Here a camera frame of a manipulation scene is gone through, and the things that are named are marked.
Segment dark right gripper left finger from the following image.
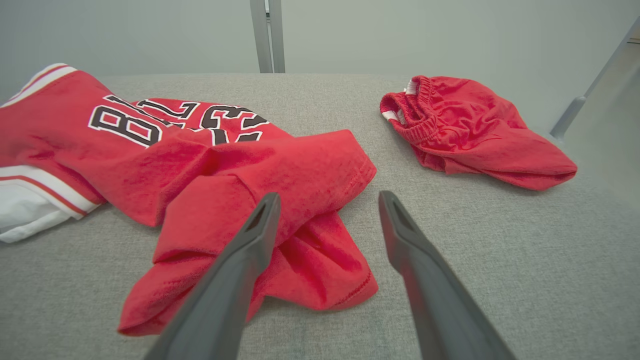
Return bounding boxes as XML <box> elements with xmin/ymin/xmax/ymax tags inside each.
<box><xmin>145</xmin><ymin>192</ymin><xmax>282</xmax><ymax>360</ymax></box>

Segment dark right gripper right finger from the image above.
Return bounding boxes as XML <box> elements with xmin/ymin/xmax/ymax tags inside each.
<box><xmin>378</xmin><ymin>190</ymin><xmax>516</xmax><ymax>360</ymax></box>

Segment red and white jersey shirt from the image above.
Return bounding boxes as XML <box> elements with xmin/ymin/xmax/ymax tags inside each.
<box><xmin>0</xmin><ymin>63</ymin><xmax>379</xmax><ymax>337</ymax></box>

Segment grey fabric sofa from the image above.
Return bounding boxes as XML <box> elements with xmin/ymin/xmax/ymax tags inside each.
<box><xmin>0</xmin><ymin>73</ymin><xmax>640</xmax><ymax>360</ymax></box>

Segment red shorts with elastic waistband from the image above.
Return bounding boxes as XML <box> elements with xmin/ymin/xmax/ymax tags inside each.
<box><xmin>380</xmin><ymin>75</ymin><xmax>579</xmax><ymax>192</ymax></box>

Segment grey slanted metal frame leg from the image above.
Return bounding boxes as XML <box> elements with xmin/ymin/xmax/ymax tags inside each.
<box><xmin>550</xmin><ymin>17</ymin><xmax>640</xmax><ymax>142</ymax></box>

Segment grey metal double post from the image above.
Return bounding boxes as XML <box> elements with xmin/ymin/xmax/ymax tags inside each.
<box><xmin>250</xmin><ymin>0</ymin><xmax>286</xmax><ymax>74</ymax></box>

